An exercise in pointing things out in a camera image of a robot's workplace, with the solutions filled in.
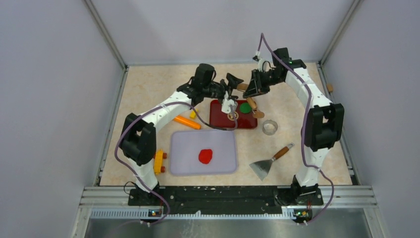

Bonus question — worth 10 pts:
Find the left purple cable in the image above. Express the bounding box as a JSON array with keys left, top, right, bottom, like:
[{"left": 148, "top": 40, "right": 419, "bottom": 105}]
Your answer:
[{"left": 114, "top": 101, "right": 239, "bottom": 227}]

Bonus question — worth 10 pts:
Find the small yellow block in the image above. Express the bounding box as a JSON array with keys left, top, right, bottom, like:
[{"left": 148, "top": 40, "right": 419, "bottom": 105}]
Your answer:
[{"left": 189, "top": 110, "right": 197, "bottom": 119}]

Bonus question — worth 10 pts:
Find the metal ring cutter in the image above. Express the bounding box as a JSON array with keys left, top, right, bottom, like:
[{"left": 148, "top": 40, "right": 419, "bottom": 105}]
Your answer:
[{"left": 262, "top": 119, "right": 278, "bottom": 136}]

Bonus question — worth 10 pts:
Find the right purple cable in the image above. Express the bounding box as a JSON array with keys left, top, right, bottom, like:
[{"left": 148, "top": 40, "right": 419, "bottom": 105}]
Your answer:
[{"left": 259, "top": 33, "right": 335, "bottom": 226}]

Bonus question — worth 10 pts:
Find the metal scraper wooden handle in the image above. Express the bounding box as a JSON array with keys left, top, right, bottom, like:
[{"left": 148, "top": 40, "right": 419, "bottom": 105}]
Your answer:
[{"left": 249, "top": 142, "right": 295, "bottom": 181}]

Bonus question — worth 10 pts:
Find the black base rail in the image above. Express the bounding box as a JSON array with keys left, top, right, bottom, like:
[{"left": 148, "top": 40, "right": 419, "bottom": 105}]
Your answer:
[{"left": 128, "top": 185, "right": 324, "bottom": 215}]

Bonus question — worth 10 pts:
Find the orange plastic rolling pin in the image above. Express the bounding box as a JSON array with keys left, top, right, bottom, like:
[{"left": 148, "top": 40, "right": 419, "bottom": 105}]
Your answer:
[{"left": 173, "top": 116, "right": 201, "bottom": 130}]

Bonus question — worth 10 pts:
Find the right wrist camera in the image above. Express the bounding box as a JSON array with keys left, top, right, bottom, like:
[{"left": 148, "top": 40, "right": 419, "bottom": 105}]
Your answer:
[{"left": 253, "top": 52, "right": 272, "bottom": 72}]

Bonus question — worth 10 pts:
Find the green round disc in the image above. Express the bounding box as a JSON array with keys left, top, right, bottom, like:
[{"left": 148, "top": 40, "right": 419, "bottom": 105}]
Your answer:
[{"left": 239, "top": 102, "right": 253, "bottom": 114}]

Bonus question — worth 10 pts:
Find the purple cable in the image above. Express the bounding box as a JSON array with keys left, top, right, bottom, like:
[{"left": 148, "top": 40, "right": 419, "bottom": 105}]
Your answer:
[
  {"left": 259, "top": 33, "right": 335, "bottom": 226},
  {"left": 114, "top": 101, "right": 239, "bottom": 227}
]

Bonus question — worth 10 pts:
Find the red dough lump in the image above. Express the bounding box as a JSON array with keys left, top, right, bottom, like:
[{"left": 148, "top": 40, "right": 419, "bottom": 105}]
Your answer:
[{"left": 198, "top": 149, "right": 213, "bottom": 165}]

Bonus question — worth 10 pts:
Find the yellow toy car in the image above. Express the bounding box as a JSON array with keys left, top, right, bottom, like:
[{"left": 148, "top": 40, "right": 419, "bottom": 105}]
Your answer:
[{"left": 153, "top": 150, "right": 168, "bottom": 175}]

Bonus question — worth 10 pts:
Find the wooden dough roller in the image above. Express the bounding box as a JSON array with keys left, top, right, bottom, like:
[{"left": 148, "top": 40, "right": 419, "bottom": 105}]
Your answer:
[{"left": 236, "top": 83, "right": 265, "bottom": 119}]

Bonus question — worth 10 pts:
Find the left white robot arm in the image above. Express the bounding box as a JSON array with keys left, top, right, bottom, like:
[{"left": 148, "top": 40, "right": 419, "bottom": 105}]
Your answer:
[{"left": 114, "top": 63, "right": 244, "bottom": 205}]

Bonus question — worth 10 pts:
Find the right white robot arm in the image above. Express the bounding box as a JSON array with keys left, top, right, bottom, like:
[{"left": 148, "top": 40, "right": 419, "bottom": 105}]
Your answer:
[{"left": 243, "top": 48, "right": 345, "bottom": 204}]

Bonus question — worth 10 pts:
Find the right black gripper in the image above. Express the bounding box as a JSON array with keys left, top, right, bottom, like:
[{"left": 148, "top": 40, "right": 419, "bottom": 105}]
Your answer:
[{"left": 244, "top": 69, "right": 283, "bottom": 99}]

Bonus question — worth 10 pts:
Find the lavender plastic tray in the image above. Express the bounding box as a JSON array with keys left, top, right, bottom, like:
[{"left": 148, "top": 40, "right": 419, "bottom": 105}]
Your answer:
[{"left": 169, "top": 129, "right": 238, "bottom": 176}]

